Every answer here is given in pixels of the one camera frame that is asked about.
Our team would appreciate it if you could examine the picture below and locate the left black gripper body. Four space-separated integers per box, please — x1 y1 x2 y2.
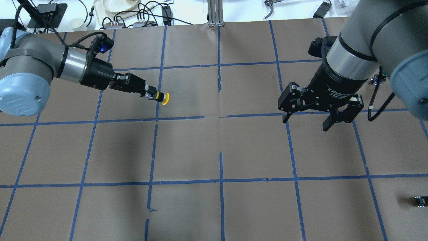
80 55 115 91

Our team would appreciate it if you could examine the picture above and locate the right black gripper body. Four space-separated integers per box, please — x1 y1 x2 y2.
278 62 365 114

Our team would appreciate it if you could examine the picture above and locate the yellow push button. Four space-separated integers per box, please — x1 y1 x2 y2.
140 90 170 105

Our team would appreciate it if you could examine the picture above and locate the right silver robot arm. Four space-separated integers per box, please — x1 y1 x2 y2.
278 0 428 131

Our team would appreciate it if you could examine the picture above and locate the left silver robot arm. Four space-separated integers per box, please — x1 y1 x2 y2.
0 27 170 116

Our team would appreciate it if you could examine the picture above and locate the green push button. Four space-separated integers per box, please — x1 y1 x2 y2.
370 73 387 86

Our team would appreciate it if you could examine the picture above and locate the black monitor stand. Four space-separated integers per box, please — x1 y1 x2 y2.
17 0 68 29

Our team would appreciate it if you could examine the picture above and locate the white paper cup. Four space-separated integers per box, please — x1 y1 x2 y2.
69 18 87 31

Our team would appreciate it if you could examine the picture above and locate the beige tray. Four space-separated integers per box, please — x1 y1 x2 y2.
93 0 142 25

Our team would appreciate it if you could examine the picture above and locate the beige plate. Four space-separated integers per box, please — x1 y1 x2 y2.
101 0 141 13

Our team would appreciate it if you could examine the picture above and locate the black power adapter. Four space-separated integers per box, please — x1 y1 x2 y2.
312 0 332 18

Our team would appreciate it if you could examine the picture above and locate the metal grabber stick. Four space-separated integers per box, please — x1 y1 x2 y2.
263 0 321 20

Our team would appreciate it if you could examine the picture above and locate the black contact block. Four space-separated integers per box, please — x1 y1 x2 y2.
414 196 428 208

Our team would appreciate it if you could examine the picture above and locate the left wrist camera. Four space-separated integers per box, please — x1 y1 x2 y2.
87 35 114 58

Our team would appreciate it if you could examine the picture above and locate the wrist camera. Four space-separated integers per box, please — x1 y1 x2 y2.
87 35 114 58
308 36 337 58

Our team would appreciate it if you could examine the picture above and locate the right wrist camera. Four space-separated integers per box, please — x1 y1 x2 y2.
308 36 337 58

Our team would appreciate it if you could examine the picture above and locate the aluminium frame post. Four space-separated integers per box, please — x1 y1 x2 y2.
207 0 224 27

